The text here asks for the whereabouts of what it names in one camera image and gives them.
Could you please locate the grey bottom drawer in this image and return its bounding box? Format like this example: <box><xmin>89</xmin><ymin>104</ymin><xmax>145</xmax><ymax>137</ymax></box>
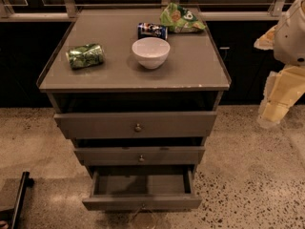
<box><xmin>83</xmin><ymin>166</ymin><xmax>201</xmax><ymax>211</ymax></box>

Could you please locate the grey middle drawer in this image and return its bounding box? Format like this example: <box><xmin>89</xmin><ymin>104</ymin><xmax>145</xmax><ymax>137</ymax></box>
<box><xmin>74</xmin><ymin>146</ymin><xmax>204</xmax><ymax>166</ymax></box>

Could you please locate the grey top drawer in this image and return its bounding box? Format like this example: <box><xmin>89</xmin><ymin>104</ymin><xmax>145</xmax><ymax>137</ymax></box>
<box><xmin>54</xmin><ymin>112</ymin><xmax>216</xmax><ymax>139</ymax></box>

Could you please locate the grey drawer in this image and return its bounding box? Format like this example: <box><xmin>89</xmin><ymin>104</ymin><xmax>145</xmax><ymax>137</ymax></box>
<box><xmin>83</xmin><ymin>166</ymin><xmax>201</xmax><ymax>211</ymax></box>
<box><xmin>74</xmin><ymin>146</ymin><xmax>204</xmax><ymax>166</ymax></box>
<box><xmin>54</xmin><ymin>112</ymin><xmax>216</xmax><ymax>139</ymax></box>

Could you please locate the green chip bag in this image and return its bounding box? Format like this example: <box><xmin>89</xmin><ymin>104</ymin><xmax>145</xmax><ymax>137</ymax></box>
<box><xmin>160</xmin><ymin>3</ymin><xmax>206</xmax><ymax>33</ymax></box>

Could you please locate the crushed green soda can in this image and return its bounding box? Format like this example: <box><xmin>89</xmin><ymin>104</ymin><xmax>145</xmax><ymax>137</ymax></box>
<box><xmin>66</xmin><ymin>43</ymin><xmax>105</xmax><ymax>70</ymax></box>

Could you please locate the metal window railing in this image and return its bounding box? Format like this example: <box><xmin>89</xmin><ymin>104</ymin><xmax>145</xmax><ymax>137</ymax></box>
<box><xmin>0</xmin><ymin>0</ymin><xmax>305</xmax><ymax>22</ymax></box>

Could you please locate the blue soda can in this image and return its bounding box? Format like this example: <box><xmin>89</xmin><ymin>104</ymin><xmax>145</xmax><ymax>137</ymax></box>
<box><xmin>137</xmin><ymin>23</ymin><xmax>168</xmax><ymax>40</ymax></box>

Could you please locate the black object on floor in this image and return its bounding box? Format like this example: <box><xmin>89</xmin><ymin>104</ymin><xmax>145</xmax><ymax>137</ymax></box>
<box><xmin>0</xmin><ymin>171</ymin><xmax>34</xmax><ymax>229</ymax></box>

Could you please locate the grey drawer cabinet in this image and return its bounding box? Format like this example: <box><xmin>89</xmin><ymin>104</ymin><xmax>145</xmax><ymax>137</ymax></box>
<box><xmin>36</xmin><ymin>6</ymin><xmax>232</xmax><ymax>180</ymax></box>

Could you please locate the white ceramic bowl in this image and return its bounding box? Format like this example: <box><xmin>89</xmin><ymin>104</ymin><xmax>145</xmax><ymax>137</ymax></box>
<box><xmin>132</xmin><ymin>37</ymin><xmax>171</xmax><ymax>69</ymax></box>

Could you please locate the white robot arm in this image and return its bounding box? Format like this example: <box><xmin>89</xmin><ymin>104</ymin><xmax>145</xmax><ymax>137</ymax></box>
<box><xmin>254</xmin><ymin>0</ymin><xmax>305</xmax><ymax>128</ymax></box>

